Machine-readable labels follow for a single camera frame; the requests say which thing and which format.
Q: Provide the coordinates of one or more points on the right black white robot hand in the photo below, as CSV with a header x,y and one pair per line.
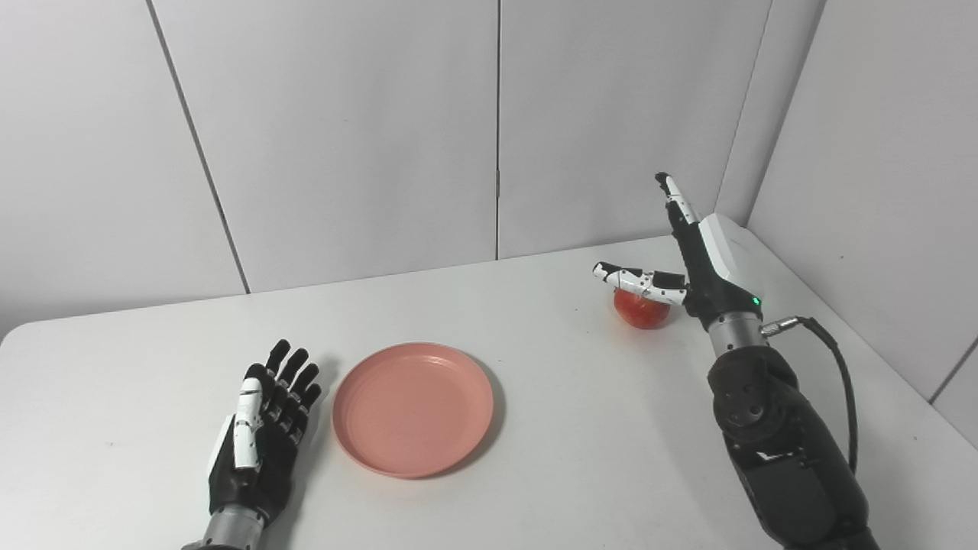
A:
x,y
714,271

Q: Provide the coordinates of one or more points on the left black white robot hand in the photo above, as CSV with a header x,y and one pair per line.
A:
x,y
256,458

